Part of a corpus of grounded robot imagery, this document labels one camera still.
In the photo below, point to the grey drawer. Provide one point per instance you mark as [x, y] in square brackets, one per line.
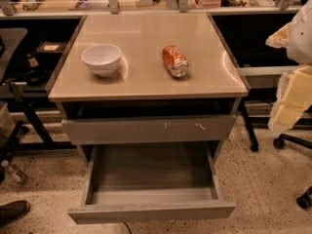
[151, 182]
[148, 129]

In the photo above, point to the black office chair base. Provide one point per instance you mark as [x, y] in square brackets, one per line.
[305, 200]

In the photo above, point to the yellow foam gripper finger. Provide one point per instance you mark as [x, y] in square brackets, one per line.
[294, 93]

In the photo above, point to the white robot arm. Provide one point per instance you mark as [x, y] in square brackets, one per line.
[304, 18]

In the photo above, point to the grey top drawer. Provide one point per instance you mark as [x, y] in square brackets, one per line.
[148, 129]

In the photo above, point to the white bowl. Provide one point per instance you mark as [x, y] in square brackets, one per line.
[103, 59]

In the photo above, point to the grey drawer cabinet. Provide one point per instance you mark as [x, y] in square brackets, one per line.
[142, 86]

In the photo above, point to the dark shoe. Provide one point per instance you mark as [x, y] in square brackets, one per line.
[13, 211]

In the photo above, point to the orange soda can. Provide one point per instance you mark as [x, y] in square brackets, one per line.
[175, 62]

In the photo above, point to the clear plastic bottle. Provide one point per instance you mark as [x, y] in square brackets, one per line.
[17, 174]

